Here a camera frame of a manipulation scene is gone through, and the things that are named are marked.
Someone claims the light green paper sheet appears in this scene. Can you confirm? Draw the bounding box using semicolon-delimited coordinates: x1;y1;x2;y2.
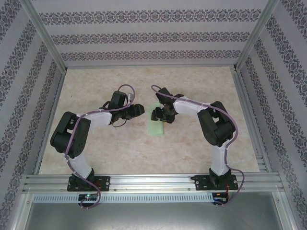
146;103;166;137

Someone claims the grey metal sheet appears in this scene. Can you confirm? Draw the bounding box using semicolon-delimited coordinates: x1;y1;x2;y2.
23;202;292;230

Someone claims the thin black left gripper cable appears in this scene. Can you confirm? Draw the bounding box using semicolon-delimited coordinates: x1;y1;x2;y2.
110;117;127;128

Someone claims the aluminium side rail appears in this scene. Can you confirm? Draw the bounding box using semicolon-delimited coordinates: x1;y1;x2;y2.
230;67;273;173
33;69;67;175

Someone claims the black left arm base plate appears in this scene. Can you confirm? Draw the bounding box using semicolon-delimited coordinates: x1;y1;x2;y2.
67;175;111;193

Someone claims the aluminium mounting rail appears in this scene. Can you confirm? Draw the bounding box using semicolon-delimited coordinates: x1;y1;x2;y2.
22;173;282;193

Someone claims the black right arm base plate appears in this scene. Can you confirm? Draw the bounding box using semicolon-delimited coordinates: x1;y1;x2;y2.
195;174;240;192

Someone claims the aluminium frame post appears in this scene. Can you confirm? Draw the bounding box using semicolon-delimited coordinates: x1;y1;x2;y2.
233;0;281;72
19;0;68;72

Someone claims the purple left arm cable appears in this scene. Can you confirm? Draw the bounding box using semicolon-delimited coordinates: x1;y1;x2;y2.
64;84;136;210

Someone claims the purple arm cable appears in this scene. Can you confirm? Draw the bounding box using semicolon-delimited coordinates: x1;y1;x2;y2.
64;84;136;210
150;84;246;208

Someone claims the slotted grey cable duct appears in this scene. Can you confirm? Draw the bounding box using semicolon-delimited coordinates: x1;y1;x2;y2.
33;193;214;204

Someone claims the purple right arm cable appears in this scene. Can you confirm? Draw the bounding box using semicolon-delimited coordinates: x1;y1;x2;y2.
150;84;246;208

